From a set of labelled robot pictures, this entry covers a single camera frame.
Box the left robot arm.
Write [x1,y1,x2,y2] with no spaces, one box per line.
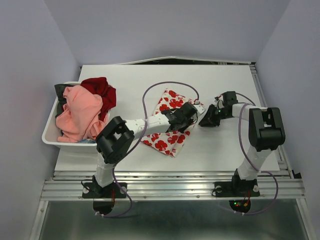
[89,102,205,197]

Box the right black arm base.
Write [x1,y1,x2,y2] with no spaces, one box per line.
[211,181,261,198]

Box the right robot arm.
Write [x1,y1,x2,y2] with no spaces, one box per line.
[199,91,286,198]

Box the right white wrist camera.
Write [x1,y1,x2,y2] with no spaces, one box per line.
[214,94,225,109]

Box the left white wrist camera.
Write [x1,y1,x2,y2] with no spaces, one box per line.
[193,100,207,118]

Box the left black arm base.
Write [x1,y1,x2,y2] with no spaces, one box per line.
[81,181,127,199]

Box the dark green garment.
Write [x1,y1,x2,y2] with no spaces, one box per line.
[54,83,70,118]

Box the pink skirt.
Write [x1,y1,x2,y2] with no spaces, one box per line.
[55,85,106,143]

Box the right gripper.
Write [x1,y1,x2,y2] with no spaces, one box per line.
[197,103,230,127]

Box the white plastic bin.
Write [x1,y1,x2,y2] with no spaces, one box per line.
[42,82,111,153]

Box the aluminium frame rail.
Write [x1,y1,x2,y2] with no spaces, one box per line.
[40,170,306,201]

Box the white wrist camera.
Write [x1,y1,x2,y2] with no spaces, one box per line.
[214,94,225,109]
[193,100,207,118]

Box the light blue garment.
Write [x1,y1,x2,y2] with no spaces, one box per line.
[76,138,96,144]

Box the red poppy print skirt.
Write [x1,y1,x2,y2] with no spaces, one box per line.
[141,88,198,158]

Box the dark red skirt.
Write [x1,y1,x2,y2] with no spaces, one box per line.
[80,77,117,121]

